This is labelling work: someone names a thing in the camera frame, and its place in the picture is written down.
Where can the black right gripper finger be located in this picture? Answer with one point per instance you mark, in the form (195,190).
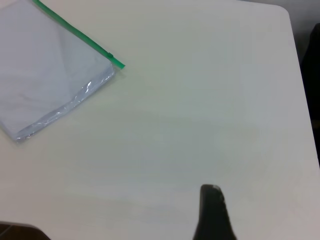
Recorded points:
(212,215)

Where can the clear bag with green zipper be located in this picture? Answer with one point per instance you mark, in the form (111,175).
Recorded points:
(37,62)

